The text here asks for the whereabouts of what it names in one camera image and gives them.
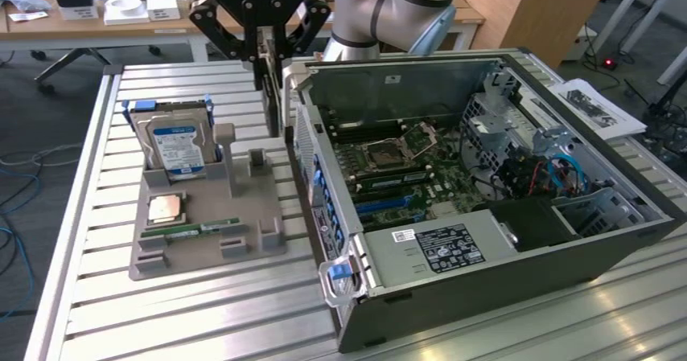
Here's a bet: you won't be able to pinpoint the white paper stack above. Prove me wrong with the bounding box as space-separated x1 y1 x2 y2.
291 0 338 24

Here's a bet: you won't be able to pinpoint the white labelled box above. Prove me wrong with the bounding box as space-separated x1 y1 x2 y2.
146 0 181 22

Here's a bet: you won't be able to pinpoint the white flat box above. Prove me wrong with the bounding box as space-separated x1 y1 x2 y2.
102 6 151 27

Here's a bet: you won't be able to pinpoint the white tape roll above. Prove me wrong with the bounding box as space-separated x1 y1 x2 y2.
106 0 142 15

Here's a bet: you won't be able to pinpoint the white box with black top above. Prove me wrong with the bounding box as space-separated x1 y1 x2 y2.
52 0 102 21

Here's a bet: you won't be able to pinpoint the wooden desk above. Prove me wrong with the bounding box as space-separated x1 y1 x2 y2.
0 0 487 52

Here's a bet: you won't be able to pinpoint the grey desk leg with casters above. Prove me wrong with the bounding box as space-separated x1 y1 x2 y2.
30 47 163 95

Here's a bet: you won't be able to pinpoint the hard disk with blue carrier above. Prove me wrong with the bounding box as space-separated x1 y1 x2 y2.
122 95 225 182

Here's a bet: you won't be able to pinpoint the metal socket cover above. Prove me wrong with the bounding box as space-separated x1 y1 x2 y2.
399 120 438 162

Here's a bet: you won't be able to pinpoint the white and red card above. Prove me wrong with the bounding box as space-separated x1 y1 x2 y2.
8 10 51 23

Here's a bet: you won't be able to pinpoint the CPU socket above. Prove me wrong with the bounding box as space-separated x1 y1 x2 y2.
362 137 415 173

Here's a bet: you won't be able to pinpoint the RAM stick with white label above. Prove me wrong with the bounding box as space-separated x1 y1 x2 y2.
357 170 434 189

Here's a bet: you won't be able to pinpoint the grey plastic parts rack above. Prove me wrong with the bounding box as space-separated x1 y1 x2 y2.
128 122 290 281

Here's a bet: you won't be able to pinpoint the metal drive cage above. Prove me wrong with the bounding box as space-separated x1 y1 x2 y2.
459 65 543 165

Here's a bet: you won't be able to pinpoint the black long expansion slot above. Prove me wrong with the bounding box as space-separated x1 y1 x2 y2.
354 187 423 203

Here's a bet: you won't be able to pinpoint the green motherboard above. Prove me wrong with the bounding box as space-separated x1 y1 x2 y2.
322 109 503 232

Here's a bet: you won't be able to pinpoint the copper-coloured CPU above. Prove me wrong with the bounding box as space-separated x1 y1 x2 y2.
147 195 185 224

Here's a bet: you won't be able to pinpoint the long blue expansion slot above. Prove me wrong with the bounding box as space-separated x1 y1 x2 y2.
355 195 419 214

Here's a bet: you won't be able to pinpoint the wooden cabinet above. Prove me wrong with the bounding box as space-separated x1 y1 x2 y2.
450 0 617 68

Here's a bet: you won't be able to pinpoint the green RAM stick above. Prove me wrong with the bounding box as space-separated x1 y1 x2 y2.
142 217 242 240

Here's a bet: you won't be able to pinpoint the printed paper sheets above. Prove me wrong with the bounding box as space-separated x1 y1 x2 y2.
547 78 649 141

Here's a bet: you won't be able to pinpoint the grey power supply unit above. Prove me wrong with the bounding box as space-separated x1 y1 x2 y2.
358 210 519 289

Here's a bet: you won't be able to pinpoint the blue case release latch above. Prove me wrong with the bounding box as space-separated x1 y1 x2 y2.
327 266 350 293

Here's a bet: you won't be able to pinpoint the black plastic air shroud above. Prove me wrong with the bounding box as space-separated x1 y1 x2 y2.
486 198 585 253

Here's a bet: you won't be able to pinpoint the black equipment stand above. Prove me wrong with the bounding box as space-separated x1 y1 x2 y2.
625 47 687 157

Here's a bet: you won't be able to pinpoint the metal disk bay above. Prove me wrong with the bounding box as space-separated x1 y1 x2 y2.
550 187 646 240

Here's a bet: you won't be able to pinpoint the open black PC case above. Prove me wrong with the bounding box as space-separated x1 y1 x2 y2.
282 47 687 355

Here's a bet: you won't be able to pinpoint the white floor cable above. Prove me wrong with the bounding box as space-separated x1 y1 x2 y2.
0 143 82 167

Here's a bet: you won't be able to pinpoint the black wire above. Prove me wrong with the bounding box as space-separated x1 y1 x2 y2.
470 163 511 201

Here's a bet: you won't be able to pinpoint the red wire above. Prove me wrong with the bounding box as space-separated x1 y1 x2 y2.
529 162 545 195

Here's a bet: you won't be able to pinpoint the white table frame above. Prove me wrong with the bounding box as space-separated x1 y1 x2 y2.
587 0 687 85

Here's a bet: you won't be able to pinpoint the blue wire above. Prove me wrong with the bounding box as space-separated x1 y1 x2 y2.
547 151 591 195

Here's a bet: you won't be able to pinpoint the blue floor cable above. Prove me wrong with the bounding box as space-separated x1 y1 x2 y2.
0 167 42 322

